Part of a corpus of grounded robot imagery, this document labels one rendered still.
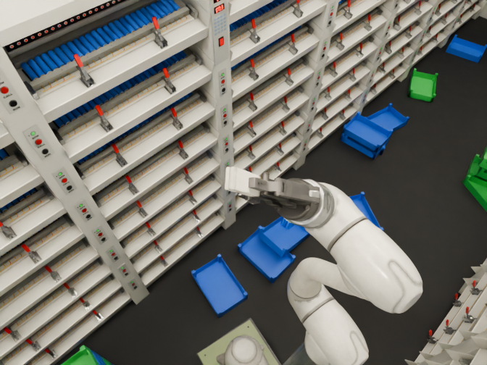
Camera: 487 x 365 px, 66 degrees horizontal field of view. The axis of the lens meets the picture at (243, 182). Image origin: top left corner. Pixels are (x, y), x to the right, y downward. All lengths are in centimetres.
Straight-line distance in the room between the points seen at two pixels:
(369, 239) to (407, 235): 195
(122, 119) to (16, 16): 46
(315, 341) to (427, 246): 156
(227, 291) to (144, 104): 131
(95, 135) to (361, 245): 93
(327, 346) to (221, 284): 119
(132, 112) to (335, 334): 97
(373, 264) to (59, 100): 93
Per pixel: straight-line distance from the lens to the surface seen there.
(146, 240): 193
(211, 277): 234
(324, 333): 124
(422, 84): 373
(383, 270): 72
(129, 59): 127
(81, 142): 133
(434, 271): 263
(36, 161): 126
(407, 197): 284
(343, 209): 75
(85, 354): 194
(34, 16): 107
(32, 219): 145
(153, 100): 140
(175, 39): 133
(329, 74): 242
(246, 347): 173
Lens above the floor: 218
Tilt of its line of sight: 55 degrees down
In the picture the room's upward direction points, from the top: straight up
